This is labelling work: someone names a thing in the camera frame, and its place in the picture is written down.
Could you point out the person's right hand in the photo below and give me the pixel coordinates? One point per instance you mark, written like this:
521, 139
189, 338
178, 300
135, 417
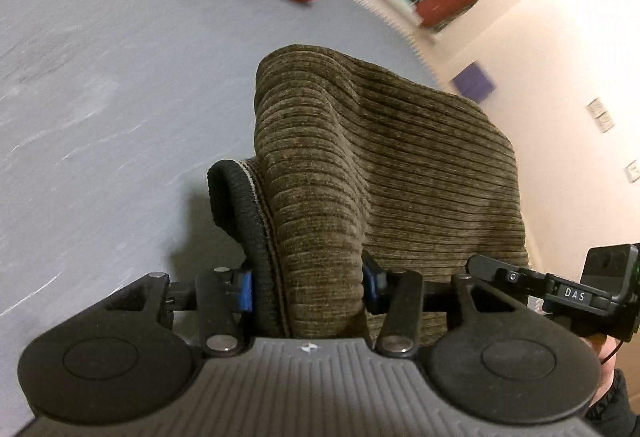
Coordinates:
605, 347

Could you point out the person's black sleeved forearm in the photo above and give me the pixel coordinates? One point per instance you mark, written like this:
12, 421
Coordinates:
611, 415

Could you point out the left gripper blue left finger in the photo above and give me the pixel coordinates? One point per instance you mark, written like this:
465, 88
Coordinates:
243, 290

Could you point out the brown corduroy pants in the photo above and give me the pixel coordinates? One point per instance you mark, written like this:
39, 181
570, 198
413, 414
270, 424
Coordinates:
352, 159

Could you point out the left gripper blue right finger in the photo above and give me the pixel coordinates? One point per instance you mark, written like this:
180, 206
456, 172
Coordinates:
373, 282

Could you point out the dark red cushion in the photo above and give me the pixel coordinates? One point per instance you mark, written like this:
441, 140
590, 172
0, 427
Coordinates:
434, 13

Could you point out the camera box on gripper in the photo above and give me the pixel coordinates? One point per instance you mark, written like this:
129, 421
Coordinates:
613, 269

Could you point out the purple square wall item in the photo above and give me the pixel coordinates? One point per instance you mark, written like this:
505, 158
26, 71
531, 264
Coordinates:
473, 83

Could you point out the white wall switch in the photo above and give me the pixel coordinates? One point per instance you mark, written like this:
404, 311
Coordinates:
600, 115

